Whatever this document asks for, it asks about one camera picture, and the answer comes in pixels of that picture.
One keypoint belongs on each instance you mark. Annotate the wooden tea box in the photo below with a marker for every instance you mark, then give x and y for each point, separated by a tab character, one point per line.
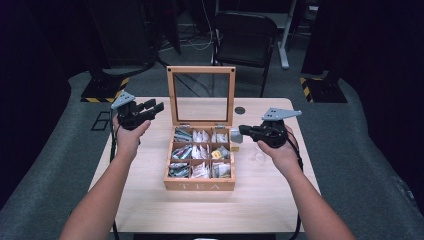
200	185

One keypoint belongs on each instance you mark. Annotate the person's left hand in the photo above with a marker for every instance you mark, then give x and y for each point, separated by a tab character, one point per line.
128	143

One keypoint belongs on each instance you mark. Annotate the black stand base striped edge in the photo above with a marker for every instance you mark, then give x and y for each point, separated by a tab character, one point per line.
100	90
325	90

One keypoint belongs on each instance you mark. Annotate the white desk leg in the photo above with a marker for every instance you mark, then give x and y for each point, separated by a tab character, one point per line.
285	40

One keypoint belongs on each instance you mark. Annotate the black table grommet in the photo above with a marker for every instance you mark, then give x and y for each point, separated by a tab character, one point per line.
239	110

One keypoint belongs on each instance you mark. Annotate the pile of tea bags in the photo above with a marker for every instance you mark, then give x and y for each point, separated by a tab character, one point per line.
196	153

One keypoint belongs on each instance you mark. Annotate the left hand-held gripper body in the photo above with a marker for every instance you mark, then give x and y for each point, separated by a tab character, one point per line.
130	116

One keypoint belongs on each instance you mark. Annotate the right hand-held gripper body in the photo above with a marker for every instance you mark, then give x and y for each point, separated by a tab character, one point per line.
274	133

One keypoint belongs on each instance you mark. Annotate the black folding chair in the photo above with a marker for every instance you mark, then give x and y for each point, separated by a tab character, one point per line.
248	40

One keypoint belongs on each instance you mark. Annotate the person's right hand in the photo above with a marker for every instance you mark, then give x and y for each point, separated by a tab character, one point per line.
283	156

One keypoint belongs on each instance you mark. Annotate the grey tea bag yellow tag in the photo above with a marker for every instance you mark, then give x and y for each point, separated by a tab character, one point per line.
236	136

